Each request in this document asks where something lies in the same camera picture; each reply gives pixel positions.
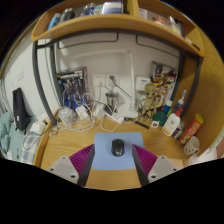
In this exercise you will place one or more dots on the light blue mouse pad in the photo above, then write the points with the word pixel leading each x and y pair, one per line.
pixel 101 150

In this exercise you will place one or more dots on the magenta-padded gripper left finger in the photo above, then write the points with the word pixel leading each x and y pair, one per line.
pixel 63 168

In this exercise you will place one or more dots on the small white charger block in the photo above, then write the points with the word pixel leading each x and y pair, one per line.
pixel 81 112

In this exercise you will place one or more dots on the black backpack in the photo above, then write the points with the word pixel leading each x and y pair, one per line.
pixel 20 110

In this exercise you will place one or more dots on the small white desk thermometer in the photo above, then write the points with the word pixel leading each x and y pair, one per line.
pixel 154 124

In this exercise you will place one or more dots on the blue bottle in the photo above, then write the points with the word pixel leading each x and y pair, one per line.
pixel 166 107

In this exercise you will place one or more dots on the black ruler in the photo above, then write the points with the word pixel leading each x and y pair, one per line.
pixel 138 123

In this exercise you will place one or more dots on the brown tree creature figure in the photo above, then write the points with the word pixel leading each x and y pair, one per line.
pixel 148 100

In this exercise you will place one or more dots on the white power strip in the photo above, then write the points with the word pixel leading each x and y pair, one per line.
pixel 116 118

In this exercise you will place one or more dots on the large white charger block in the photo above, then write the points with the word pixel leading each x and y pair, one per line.
pixel 99 112

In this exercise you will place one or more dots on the green round container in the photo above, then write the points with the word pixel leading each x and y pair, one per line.
pixel 159 118

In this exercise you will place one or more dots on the red snack tube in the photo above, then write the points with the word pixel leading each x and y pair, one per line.
pixel 191 129

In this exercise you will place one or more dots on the steel cup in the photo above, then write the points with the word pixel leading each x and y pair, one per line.
pixel 112 100

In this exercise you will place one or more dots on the dark white-nozzle glue bottle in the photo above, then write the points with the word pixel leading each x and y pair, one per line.
pixel 179 105

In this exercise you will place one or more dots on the white red-pump lotion bottle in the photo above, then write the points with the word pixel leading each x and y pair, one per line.
pixel 170 125

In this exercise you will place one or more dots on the white wall socket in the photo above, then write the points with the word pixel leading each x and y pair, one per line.
pixel 97 80
pixel 115 81

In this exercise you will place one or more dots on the white wall-mounted box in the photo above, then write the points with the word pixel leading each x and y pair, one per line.
pixel 142 83

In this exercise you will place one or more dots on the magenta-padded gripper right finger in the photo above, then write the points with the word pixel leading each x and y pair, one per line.
pixel 161 168

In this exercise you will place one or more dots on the clear plastic dome container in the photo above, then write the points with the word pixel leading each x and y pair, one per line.
pixel 66 116

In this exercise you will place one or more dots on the white mug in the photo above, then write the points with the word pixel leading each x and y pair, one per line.
pixel 191 146

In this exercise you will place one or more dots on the checked bedding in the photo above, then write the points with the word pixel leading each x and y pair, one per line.
pixel 13 143

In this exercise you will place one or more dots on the black computer mouse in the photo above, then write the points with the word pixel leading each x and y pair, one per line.
pixel 117 147

